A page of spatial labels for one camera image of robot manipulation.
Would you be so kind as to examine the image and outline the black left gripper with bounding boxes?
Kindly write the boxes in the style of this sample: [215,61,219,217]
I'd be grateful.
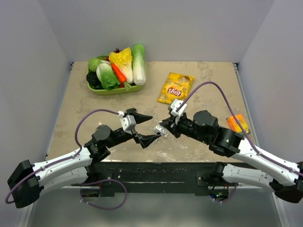
[106,109,160,148]

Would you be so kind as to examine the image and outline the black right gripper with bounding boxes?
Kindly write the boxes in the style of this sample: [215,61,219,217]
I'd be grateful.
[161,111,210,144]

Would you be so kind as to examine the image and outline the white earbud charging case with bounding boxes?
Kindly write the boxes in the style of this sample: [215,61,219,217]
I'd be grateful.
[153,125,167,136]

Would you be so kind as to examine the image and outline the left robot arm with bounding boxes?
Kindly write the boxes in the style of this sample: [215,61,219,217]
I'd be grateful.
[5,108,161,208]

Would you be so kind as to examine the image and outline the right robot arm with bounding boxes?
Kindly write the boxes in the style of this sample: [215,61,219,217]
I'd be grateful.
[154,110,303,203]

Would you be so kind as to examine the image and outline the yellow chips bag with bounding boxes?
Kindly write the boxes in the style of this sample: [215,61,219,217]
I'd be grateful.
[157,72,195,104]

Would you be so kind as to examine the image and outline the green vegetable basket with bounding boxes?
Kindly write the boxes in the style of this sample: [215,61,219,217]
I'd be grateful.
[87,82,144,95]

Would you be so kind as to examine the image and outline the green white napa cabbage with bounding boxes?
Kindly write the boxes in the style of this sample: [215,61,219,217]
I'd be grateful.
[132,44,146,86]

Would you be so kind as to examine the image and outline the green leafy bok choy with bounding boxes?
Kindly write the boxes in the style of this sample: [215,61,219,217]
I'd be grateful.
[96,63,120,90]

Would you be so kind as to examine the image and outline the orange toy carrot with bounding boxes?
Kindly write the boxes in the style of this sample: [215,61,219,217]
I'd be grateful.
[111,63,131,91]

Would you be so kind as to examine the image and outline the orange juice carton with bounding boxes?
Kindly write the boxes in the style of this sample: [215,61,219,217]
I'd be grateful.
[226,114,251,135]

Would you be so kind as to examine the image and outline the black toy vegetable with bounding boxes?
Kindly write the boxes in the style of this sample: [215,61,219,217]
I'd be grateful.
[86,72,103,90]

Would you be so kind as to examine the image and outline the yellow white cabbage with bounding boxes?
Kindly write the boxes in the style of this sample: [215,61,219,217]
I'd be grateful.
[109,47,134,84]

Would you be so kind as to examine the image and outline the round green cabbage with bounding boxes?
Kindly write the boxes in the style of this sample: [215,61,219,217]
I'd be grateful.
[88,58,102,72]

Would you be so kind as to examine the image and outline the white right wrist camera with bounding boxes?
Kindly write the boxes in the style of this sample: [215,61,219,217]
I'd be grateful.
[169,99,187,125]

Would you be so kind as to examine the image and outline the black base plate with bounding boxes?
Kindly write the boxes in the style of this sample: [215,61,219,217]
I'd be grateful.
[82,162,227,196]

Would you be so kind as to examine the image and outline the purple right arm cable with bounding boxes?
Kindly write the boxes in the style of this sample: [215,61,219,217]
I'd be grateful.
[177,81,303,178]

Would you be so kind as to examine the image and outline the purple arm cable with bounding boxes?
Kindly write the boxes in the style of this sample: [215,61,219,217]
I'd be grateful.
[177,81,303,178]
[5,108,120,204]

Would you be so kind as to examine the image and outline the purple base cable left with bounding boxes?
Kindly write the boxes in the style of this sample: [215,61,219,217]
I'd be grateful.
[77,178,127,210]

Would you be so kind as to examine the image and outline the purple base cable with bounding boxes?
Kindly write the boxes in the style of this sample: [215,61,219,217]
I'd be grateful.
[212,181,239,203]
[77,178,127,210]

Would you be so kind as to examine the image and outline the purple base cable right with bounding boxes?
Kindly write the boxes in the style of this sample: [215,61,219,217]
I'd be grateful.
[212,181,239,203]

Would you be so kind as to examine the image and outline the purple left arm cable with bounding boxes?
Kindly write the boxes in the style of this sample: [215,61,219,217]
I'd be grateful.
[5,108,120,204]

